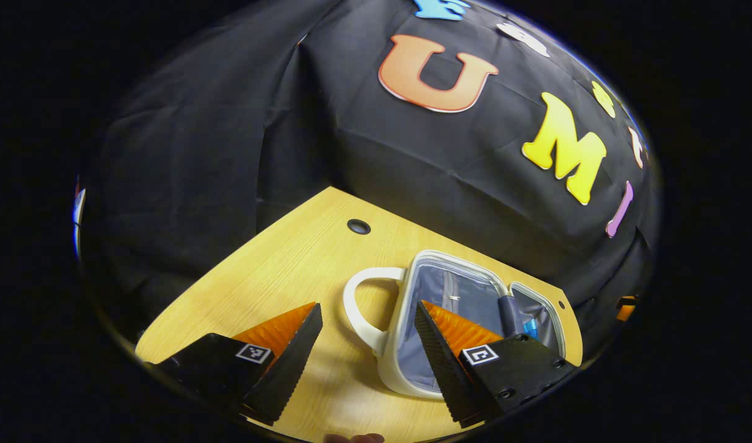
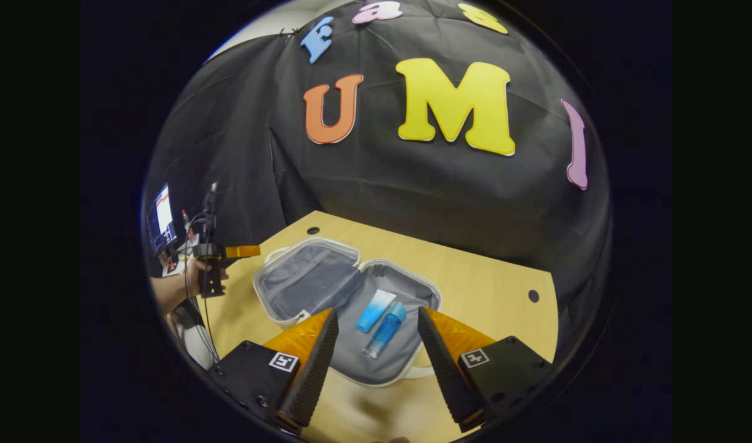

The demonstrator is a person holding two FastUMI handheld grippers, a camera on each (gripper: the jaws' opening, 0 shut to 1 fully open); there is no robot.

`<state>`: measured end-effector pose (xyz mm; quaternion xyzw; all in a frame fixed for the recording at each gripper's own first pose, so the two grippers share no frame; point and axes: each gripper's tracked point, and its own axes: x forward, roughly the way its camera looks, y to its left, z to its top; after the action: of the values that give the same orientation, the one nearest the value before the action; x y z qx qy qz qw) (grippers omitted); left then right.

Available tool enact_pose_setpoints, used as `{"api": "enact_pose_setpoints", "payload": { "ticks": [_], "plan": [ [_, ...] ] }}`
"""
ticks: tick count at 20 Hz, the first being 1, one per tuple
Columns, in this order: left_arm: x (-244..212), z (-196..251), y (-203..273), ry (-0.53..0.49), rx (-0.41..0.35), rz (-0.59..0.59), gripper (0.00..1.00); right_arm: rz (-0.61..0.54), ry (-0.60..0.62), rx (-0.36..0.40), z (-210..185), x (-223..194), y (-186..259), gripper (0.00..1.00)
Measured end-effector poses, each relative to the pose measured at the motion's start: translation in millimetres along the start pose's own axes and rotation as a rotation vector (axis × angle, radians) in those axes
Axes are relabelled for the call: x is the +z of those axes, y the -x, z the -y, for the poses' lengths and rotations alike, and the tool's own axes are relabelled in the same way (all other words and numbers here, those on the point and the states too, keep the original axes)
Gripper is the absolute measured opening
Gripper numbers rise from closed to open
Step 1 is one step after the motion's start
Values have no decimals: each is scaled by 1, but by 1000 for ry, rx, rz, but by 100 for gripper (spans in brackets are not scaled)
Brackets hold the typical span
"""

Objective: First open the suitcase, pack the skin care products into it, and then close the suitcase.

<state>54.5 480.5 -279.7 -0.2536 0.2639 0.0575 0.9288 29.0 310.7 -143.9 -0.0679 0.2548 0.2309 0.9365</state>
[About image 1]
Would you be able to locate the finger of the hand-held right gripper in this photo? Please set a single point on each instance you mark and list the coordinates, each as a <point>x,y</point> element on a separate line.
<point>626,312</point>

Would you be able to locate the blue and white sachet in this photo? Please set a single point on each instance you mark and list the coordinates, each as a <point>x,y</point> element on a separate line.
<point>530,328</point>

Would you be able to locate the white hard-shell suitcase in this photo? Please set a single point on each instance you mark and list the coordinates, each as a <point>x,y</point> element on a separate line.
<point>431,289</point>

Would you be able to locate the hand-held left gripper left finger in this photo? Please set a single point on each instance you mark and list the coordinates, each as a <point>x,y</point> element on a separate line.
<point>287,375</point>

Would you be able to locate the black backdrop cloth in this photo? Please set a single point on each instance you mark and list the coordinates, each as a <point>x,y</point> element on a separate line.
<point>228,123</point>

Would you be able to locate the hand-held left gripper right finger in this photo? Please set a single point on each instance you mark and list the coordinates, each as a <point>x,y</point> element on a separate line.
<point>447,375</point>

